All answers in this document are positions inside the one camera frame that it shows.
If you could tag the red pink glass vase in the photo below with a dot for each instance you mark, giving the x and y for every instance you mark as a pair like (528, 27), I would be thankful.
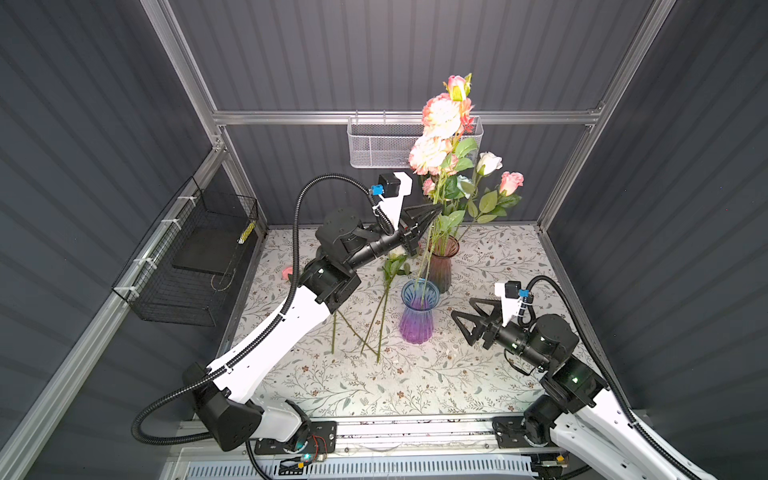
(440, 264)

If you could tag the white rose stem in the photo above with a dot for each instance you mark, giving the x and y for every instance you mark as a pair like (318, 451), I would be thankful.
(487, 163)

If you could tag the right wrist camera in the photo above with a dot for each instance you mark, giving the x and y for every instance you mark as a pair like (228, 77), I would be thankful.
(514, 301)

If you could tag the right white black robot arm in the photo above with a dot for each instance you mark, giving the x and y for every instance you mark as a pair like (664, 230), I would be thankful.
(578, 411)

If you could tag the pink rose large leaves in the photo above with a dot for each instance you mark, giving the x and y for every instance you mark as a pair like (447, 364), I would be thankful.
(287, 275)

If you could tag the blue purple glass vase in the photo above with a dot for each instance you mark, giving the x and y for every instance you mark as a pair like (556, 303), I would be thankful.
(420, 298)

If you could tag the white wire mesh basket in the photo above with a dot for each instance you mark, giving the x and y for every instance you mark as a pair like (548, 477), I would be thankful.
(380, 142)

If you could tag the yellow green marker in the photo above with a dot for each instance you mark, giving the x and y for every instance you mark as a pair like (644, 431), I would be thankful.
(247, 232)

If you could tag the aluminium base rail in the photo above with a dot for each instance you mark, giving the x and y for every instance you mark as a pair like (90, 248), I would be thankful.
(445, 434)

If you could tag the black wire basket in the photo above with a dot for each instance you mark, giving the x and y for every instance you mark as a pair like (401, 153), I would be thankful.
(191, 268)

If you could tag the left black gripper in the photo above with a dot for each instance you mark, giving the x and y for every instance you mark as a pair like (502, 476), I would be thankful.
(409, 233)

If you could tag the pale pink flower spray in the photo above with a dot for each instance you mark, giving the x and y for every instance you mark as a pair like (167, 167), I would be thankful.
(444, 148)

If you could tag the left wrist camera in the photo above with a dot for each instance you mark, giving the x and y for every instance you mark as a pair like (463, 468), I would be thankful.
(388, 195)

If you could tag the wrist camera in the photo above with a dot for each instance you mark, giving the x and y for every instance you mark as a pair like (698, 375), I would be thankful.
(388, 195)
(514, 301)

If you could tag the floral patterned table mat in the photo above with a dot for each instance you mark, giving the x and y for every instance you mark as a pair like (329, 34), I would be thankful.
(358, 364)

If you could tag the light pink rose stem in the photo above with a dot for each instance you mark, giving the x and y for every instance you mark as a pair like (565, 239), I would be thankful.
(496, 203)

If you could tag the white pink bud spray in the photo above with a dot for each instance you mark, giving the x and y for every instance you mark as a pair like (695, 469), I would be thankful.
(395, 265)

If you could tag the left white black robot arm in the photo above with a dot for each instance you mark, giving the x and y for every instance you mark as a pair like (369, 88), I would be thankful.
(226, 406)

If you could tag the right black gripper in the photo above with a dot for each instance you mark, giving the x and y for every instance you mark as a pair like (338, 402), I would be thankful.
(491, 328)

